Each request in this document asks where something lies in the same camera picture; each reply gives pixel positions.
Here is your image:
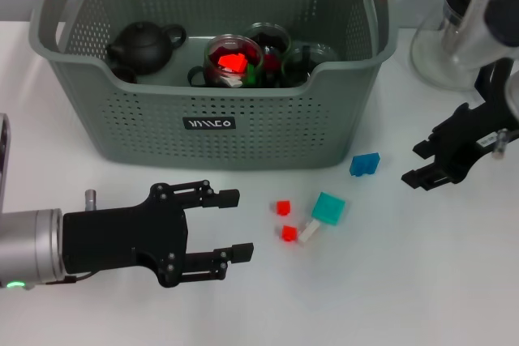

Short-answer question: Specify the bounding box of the glass pitcher black handle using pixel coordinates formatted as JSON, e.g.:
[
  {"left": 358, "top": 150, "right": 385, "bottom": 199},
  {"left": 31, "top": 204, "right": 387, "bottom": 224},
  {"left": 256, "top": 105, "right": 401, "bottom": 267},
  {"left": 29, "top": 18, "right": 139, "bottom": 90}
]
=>
[{"left": 410, "top": 0, "right": 512, "bottom": 103}]

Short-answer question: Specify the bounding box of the teal square toy brick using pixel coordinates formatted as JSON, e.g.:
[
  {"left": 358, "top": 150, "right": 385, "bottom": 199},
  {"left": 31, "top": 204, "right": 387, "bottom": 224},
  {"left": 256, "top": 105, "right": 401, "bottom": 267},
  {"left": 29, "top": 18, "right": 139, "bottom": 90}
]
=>
[{"left": 311, "top": 191, "right": 347, "bottom": 226}]

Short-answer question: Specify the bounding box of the grey perforated plastic storage bin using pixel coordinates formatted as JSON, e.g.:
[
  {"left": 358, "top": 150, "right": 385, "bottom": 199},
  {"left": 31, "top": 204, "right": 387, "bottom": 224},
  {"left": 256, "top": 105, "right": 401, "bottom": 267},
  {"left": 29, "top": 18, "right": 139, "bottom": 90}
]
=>
[{"left": 28, "top": 0, "right": 399, "bottom": 171}]

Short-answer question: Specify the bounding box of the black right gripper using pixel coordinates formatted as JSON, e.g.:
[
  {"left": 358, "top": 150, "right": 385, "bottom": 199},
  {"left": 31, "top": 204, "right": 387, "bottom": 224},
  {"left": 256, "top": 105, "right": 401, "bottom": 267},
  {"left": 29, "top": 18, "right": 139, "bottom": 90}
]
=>
[{"left": 401, "top": 90, "right": 519, "bottom": 191}]

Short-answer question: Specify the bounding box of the blue toy brick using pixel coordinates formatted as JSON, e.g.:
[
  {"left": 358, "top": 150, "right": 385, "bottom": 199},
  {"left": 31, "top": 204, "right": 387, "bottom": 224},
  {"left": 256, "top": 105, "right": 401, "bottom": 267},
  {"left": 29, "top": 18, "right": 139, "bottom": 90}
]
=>
[{"left": 350, "top": 152, "right": 382, "bottom": 178}]

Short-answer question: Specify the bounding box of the right arm cable metal plug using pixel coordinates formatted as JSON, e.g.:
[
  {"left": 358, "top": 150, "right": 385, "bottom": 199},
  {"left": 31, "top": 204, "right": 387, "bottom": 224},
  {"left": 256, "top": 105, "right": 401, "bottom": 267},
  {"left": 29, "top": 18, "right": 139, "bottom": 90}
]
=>
[{"left": 491, "top": 129, "right": 519, "bottom": 160}]

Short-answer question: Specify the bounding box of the bright red sloped toy brick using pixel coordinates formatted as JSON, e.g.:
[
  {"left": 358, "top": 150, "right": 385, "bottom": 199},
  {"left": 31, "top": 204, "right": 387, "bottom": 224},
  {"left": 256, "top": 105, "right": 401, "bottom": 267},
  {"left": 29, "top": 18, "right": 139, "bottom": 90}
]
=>
[{"left": 217, "top": 53, "right": 248, "bottom": 74}]

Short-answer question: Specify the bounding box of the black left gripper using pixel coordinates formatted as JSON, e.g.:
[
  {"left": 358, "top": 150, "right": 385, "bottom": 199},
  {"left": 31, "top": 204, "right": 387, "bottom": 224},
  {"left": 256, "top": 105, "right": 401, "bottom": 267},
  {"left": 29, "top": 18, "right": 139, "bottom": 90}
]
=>
[{"left": 62, "top": 179, "right": 255, "bottom": 288}]

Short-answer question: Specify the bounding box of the dark red long toy brick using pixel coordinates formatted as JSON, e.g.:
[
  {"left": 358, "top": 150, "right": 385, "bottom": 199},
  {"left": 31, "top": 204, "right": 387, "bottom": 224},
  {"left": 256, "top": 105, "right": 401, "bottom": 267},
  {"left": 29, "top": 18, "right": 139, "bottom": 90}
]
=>
[{"left": 262, "top": 53, "right": 281, "bottom": 75}]

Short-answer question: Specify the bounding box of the black ceramic teapot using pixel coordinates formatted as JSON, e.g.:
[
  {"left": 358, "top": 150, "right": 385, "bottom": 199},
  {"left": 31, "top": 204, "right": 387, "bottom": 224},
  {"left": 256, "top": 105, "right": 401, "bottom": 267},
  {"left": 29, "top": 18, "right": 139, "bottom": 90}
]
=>
[{"left": 105, "top": 20, "right": 188, "bottom": 76}]

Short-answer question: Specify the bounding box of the glass teacup black base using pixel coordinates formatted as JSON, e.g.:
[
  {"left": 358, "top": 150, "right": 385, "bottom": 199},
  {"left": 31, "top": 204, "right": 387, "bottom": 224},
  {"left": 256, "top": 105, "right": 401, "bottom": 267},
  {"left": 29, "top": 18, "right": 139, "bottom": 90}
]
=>
[
  {"left": 242, "top": 21, "right": 293, "bottom": 88},
  {"left": 281, "top": 42, "right": 340, "bottom": 88},
  {"left": 187, "top": 33, "right": 264, "bottom": 88}
]

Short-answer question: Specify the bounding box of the white toy brick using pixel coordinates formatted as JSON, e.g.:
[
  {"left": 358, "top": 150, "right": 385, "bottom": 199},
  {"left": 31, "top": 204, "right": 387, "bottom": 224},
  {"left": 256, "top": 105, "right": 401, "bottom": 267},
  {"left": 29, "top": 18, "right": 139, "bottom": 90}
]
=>
[{"left": 298, "top": 220, "right": 321, "bottom": 246}]

